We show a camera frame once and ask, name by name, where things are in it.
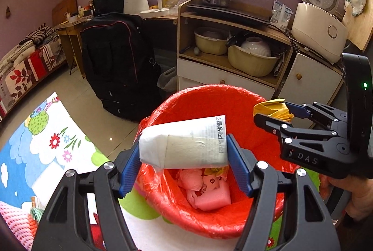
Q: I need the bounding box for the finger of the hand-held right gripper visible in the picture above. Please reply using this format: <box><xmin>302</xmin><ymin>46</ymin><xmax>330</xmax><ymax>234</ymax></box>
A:
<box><xmin>284</xmin><ymin>102</ymin><xmax>348</xmax><ymax>131</ymax></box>
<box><xmin>253</xmin><ymin>112</ymin><xmax>349</xmax><ymax>157</ymax></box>

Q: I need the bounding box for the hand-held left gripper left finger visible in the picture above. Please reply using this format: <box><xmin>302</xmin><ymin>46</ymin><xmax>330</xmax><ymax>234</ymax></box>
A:
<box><xmin>31</xmin><ymin>142</ymin><xmax>142</xmax><ymax>251</ymax></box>

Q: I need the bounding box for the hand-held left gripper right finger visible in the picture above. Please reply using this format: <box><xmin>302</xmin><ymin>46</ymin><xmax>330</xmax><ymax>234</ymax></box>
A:
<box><xmin>226</xmin><ymin>134</ymin><xmax>341</xmax><ymax>251</ymax></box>

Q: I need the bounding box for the yellow wrapper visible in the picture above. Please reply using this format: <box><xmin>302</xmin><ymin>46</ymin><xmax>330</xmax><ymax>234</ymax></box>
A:
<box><xmin>253</xmin><ymin>98</ymin><xmax>295</xmax><ymax>123</ymax></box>

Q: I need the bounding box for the red lined trash bin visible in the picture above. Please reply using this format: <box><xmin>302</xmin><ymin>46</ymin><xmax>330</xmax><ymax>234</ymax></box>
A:
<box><xmin>135</xmin><ymin>85</ymin><xmax>300</xmax><ymax>240</ymax></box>

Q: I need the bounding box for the pink foam fruit net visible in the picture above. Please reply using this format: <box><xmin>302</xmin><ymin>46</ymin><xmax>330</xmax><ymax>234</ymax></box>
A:
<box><xmin>0</xmin><ymin>201</ymin><xmax>40</xmax><ymax>251</ymax></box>

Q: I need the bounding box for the person's right hand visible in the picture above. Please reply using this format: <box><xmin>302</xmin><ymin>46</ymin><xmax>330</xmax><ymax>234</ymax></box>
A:
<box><xmin>319</xmin><ymin>174</ymin><xmax>373</xmax><ymax>221</ymax></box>

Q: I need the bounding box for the wooden kitchen cabinet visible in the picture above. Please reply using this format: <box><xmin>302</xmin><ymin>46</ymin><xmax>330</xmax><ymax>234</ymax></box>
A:
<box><xmin>176</xmin><ymin>0</ymin><xmax>344</xmax><ymax>129</ymax></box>

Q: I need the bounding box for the white foam block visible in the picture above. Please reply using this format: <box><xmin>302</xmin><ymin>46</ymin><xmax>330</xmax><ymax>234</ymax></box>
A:
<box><xmin>194</xmin><ymin>179</ymin><xmax>232</xmax><ymax>212</ymax></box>

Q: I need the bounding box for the pink crumpled plastic bag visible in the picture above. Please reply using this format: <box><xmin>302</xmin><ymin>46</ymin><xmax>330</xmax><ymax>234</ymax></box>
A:
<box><xmin>178</xmin><ymin>169</ymin><xmax>204</xmax><ymax>191</ymax></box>

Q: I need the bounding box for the large yellow basin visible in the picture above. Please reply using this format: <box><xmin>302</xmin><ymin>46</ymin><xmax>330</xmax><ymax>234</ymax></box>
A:
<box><xmin>227</xmin><ymin>44</ymin><xmax>279</xmax><ymax>77</ymax></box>

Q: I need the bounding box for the white rice cooker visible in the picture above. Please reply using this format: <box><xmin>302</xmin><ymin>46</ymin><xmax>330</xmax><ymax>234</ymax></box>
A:
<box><xmin>291</xmin><ymin>0</ymin><xmax>349</xmax><ymax>64</ymax></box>

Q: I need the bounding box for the wooden cutting board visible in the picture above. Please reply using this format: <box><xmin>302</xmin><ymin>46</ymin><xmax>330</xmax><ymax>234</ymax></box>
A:
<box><xmin>342</xmin><ymin>0</ymin><xmax>373</xmax><ymax>52</ymax></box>

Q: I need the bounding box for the white ribbed bowl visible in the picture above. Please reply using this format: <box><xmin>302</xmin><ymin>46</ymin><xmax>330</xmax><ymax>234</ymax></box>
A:
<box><xmin>241</xmin><ymin>37</ymin><xmax>272</xmax><ymax>57</ymax></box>

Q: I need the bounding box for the white floor plastic bag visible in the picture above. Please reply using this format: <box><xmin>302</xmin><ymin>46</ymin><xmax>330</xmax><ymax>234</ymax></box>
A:
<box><xmin>157</xmin><ymin>67</ymin><xmax>178</xmax><ymax>92</ymax></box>

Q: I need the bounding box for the blue cartoon printed blanket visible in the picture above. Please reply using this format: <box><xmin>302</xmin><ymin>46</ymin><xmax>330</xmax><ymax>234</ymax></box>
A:
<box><xmin>0</xmin><ymin>92</ymin><xmax>280</xmax><ymax>251</ymax></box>

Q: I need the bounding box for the green patterned cloth scrap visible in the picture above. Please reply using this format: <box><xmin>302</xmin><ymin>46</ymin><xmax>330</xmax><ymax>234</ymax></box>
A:
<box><xmin>31</xmin><ymin>207</ymin><xmax>45</xmax><ymax>222</ymax></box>

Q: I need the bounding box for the large black backpack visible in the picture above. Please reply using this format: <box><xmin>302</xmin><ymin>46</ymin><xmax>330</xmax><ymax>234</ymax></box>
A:
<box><xmin>80</xmin><ymin>13</ymin><xmax>164</xmax><ymax>123</ymax></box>

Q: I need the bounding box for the blue white packet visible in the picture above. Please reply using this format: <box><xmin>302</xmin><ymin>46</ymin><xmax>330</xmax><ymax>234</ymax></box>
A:
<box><xmin>269</xmin><ymin>0</ymin><xmax>294</xmax><ymax>30</ymax></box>

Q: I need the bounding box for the small yellow basin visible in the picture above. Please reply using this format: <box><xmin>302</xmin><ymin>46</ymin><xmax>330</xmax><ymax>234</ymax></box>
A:
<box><xmin>194</xmin><ymin>27</ymin><xmax>229</xmax><ymax>55</ymax></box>

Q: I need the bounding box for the black induction cooker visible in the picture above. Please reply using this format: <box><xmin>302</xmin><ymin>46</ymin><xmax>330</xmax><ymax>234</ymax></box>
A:
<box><xmin>186</xmin><ymin>3</ymin><xmax>271</xmax><ymax>28</ymax></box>

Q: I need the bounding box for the bed with leaf bedspread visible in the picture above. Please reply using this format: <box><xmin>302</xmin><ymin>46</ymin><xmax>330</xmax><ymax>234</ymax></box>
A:
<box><xmin>0</xmin><ymin>23</ymin><xmax>66</xmax><ymax>123</ymax></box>

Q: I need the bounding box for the wooden desk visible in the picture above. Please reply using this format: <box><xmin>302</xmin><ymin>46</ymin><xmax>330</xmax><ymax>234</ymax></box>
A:
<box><xmin>54</xmin><ymin>13</ymin><xmax>95</xmax><ymax>78</ymax></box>

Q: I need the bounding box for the folded white quilt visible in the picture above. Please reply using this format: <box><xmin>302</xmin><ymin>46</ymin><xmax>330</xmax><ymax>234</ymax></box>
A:
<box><xmin>0</xmin><ymin>41</ymin><xmax>38</xmax><ymax>71</ymax></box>

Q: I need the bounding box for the black white striped cloth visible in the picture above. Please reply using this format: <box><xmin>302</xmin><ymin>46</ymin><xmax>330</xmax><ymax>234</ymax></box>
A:
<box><xmin>20</xmin><ymin>24</ymin><xmax>57</xmax><ymax>46</ymax></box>

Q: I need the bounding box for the white cylinder appliance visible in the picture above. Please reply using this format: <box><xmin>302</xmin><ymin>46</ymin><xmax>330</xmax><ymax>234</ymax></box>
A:
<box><xmin>123</xmin><ymin>0</ymin><xmax>150</xmax><ymax>16</ymax></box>

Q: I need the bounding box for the clear plastic bag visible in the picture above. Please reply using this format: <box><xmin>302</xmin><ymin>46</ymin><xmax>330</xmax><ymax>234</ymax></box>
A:
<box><xmin>175</xmin><ymin>0</ymin><xmax>196</xmax><ymax>11</ymax></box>

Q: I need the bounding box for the wooden headboard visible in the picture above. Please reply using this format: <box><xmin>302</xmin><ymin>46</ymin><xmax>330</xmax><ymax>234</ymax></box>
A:
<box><xmin>52</xmin><ymin>0</ymin><xmax>79</xmax><ymax>27</ymax></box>

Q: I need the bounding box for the black power cable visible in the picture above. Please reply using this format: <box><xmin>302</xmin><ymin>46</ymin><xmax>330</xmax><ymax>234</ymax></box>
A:
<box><xmin>287</xmin><ymin>29</ymin><xmax>341</xmax><ymax>65</ymax></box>

